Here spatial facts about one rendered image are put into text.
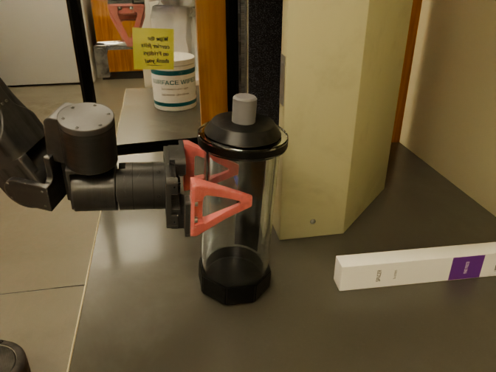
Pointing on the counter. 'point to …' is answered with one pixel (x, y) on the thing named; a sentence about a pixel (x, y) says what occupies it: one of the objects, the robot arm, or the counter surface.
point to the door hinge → (243, 45)
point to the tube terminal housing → (336, 109)
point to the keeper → (282, 79)
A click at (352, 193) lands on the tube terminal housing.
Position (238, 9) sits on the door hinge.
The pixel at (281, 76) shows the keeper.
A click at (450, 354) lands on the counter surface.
